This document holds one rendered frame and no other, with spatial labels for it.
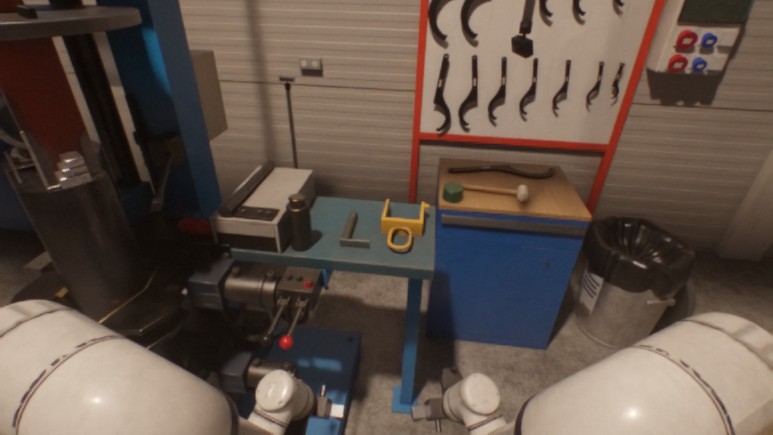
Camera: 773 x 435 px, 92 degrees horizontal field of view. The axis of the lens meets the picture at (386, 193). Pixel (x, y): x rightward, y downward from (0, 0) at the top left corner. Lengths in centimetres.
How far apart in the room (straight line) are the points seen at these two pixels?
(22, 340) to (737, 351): 71
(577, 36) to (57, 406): 287
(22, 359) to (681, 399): 61
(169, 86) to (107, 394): 120
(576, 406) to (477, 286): 177
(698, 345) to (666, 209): 322
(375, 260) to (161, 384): 94
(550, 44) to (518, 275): 154
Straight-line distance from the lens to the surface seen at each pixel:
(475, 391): 98
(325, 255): 134
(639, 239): 272
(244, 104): 328
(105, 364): 47
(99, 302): 148
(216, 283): 138
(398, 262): 130
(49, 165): 111
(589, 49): 296
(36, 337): 53
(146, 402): 45
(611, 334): 271
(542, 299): 230
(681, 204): 374
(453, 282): 217
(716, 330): 56
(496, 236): 199
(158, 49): 151
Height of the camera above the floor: 190
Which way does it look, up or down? 30 degrees down
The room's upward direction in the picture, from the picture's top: 1 degrees clockwise
